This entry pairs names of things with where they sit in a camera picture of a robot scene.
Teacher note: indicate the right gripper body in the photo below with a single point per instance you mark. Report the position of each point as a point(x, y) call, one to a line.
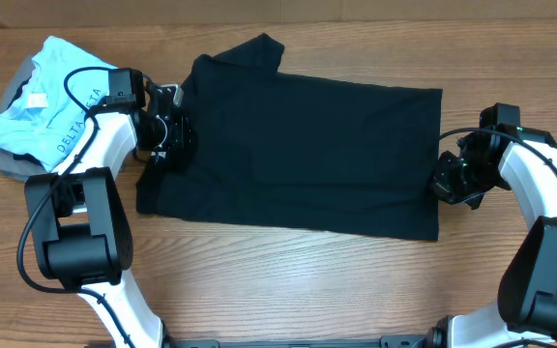
point(466, 181)

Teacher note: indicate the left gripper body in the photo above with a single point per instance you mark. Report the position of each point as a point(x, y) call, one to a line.
point(165, 133)

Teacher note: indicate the black t-shirt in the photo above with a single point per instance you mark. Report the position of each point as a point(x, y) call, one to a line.
point(295, 151)

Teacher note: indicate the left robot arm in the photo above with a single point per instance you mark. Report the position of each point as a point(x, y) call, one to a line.
point(77, 239)

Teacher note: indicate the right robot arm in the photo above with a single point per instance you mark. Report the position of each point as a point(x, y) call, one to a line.
point(501, 153)

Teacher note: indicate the light blue folded t-shirt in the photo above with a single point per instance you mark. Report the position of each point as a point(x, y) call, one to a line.
point(80, 80)

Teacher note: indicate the grey folded shirt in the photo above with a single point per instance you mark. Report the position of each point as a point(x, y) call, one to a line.
point(8, 164)

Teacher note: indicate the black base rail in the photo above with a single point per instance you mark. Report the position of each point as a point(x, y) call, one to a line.
point(386, 341)

